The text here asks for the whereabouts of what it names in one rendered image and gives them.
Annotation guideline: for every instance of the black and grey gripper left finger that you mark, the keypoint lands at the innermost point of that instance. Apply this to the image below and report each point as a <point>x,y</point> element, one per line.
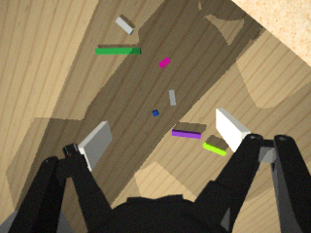
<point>40,209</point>

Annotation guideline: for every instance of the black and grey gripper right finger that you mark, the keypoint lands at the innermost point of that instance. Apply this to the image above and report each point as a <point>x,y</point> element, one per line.
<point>220,201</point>

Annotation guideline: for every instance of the small magenta block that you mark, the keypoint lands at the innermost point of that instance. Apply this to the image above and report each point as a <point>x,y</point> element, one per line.
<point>164,62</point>

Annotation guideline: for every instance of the grey rod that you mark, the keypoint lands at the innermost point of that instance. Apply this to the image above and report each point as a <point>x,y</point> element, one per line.
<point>124,25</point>
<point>172,97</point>

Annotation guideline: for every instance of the purple rod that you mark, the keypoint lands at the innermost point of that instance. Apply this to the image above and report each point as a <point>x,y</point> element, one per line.
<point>188,134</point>

